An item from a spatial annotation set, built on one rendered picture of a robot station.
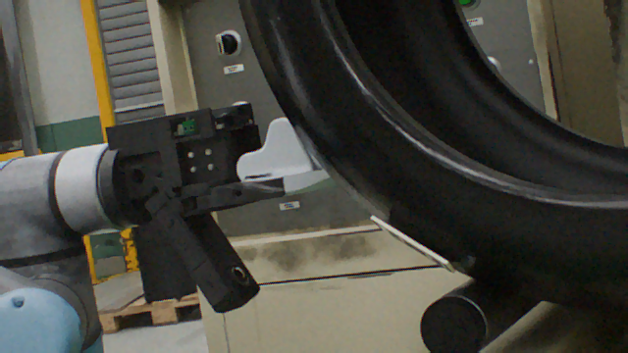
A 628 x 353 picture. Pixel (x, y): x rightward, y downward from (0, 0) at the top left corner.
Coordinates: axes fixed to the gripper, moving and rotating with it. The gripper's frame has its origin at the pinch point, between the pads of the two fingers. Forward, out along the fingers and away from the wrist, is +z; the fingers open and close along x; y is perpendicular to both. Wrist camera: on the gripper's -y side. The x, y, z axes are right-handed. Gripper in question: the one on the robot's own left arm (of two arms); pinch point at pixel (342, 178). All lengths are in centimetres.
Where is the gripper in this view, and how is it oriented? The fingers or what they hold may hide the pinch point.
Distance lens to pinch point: 94.1
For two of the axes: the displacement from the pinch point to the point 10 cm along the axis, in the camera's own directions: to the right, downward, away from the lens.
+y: -1.7, -9.8, -0.5
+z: 8.9, -1.3, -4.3
